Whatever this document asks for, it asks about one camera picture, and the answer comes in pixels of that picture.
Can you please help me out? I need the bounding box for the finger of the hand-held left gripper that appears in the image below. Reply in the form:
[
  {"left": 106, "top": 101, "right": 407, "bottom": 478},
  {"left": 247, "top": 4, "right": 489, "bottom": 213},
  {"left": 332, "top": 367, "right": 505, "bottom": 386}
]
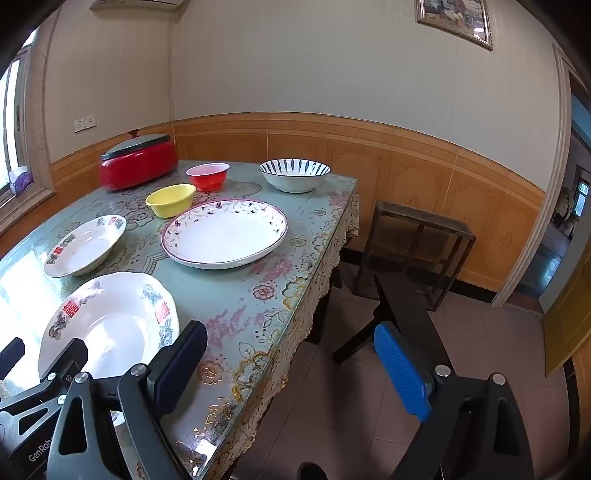
[
  {"left": 0, "top": 339, "right": 88, "bottom": 418},
  {"left": 0, "top": 337, "right": 25, "bottom": 372}
]

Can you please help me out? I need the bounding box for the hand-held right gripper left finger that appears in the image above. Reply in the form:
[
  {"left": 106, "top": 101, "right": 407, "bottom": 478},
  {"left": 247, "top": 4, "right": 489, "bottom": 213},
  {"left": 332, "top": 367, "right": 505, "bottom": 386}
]
[{"left": 46, "top": 320, "right": 208, "bottom": 480}]

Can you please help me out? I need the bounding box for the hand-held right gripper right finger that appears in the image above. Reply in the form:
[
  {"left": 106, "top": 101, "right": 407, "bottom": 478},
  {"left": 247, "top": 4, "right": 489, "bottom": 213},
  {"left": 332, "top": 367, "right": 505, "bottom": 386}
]
[{"left": 373, "top": 322, "right": 536, "bottom": 480}]

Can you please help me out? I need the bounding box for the scalloped red print plate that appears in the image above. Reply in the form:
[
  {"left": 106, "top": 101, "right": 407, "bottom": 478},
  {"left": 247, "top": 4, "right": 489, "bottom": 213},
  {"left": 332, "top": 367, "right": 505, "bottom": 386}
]
[{"left": 38, "top": 271, "right": 181, "bottom": 428}]

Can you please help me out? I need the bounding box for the large floral rim plate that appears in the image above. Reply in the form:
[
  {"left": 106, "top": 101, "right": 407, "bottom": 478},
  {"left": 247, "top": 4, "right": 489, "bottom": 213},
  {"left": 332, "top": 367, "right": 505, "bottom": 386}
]
[{"left": 160, "top": 199, "right": 288, "bottom": 270}]

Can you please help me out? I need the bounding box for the yellow plastic bowl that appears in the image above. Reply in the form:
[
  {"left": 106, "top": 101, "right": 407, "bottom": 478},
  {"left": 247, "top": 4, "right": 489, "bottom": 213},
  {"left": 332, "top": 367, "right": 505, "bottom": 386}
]
[{"left": 145, "top": 183, "right": 197, "bottom": 219}]

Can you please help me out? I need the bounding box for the red plastic bowl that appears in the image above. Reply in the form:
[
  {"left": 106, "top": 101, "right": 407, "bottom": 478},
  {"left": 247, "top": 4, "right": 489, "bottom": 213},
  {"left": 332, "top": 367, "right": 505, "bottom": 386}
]
[{"left": 186, "top": 162, "right": 230, "bottom": 193}]

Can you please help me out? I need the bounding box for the blue striped ceramic bowl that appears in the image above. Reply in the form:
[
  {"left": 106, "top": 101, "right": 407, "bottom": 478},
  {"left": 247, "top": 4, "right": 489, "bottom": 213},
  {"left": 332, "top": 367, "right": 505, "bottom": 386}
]
[{"left": 259, "top": 158, "right": 332, "bottom": 193}]

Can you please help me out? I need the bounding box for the wooden stool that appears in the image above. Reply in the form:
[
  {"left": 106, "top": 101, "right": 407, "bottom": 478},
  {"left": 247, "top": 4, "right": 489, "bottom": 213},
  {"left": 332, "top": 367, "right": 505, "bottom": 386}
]
[{"left": 355, "top": 199, "right": 477, "bottom": 311}]

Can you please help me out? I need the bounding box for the purple tissue box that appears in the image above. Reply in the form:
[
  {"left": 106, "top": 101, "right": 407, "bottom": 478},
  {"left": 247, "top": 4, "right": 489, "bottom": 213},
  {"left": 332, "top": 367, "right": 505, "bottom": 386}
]
[{"left": 8, "top": 166, "right": 34, "bottom": 195}]

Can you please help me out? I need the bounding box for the yellow wooden door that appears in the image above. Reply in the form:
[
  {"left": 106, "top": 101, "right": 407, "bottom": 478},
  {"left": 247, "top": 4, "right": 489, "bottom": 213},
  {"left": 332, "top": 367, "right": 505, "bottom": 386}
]
[{"left": 542, "top": 263, "right": 591, "bottom": 377}]

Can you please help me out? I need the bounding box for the red electric cooking pot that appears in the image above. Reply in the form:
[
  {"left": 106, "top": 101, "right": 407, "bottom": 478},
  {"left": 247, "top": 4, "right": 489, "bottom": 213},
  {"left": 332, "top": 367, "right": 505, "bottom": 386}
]
[{"left": 98, "top": 138, "right": 180, "bottom": 191}]

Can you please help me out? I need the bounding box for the grey pot lid red knob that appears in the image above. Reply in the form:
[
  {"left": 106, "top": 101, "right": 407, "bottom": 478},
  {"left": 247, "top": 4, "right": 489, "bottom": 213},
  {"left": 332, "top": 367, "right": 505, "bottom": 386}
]
[{"left": 100, "top": 130, "right": 173, "bottom": 161}]

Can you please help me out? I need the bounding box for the window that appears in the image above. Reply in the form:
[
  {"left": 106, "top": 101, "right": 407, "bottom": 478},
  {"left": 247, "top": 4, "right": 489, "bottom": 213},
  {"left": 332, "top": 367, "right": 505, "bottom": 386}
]
[{"left": 0, "top": 28, "right": 40, "bottom": 197}]

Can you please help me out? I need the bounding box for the white door frame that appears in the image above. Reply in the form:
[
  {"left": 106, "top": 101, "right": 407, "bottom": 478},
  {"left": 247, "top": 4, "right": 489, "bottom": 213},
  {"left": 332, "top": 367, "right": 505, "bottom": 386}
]
[{"left": 492, "top": 44, "right": 574, "bottom": 309}]

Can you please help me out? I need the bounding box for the framed wall picture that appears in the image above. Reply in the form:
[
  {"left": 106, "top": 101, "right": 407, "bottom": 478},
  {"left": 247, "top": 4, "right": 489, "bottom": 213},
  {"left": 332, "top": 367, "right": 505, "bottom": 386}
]
[{"left": 416, "top": 0, "right": 494, "bottom": 51}]

